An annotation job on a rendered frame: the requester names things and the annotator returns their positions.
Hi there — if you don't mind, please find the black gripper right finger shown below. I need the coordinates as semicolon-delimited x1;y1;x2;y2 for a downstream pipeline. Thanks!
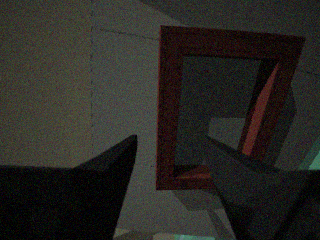
201;136;320;240

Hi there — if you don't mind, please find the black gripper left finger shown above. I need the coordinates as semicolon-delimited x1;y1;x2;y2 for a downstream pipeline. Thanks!
0;135;137;240

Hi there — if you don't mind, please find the dark red rectangular picture frame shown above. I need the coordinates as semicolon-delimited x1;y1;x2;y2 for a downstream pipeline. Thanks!
155;25;306;190

